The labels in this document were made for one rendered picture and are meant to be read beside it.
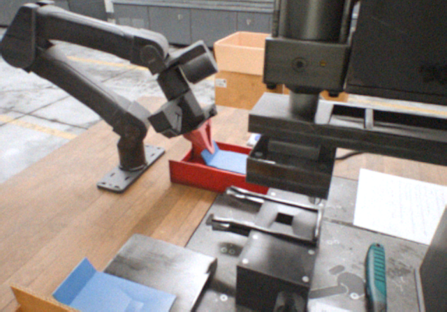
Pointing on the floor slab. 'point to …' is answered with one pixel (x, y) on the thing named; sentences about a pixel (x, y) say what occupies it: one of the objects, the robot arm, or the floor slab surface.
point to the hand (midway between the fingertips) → (210, 150)
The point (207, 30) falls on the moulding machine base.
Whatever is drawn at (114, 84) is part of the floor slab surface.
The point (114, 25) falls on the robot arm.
